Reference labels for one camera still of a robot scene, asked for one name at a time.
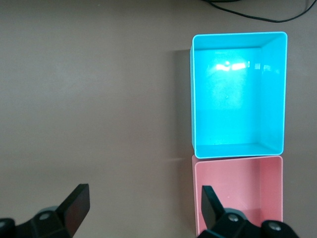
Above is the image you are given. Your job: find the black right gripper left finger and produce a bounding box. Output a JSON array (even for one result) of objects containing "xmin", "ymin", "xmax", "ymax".
[{"xmin": 0, "ymin": 183, "xmax": 90, "ymax": 238}]

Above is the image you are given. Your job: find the pink plastic bin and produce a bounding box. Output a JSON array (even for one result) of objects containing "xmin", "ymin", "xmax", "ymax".
[{"xmin": 192, "ymin": 155, "xmax": 283, "ymax": 238}]

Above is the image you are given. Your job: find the blue plastic bin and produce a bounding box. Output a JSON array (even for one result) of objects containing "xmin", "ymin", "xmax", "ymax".
[{"xmin": 189, "ymin": 31, "xmax": 288, "ymax": 159}]

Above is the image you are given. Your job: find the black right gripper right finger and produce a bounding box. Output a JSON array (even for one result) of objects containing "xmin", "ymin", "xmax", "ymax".
[{"xmin": 198, "ymin": 185, "xmax": 300, "ymax": 238}]

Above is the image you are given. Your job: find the long looped black cable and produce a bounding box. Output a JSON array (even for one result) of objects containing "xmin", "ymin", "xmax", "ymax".
[{"xmin": 200, "ymin": 0, "xmax": 317, "ymax": 23}]

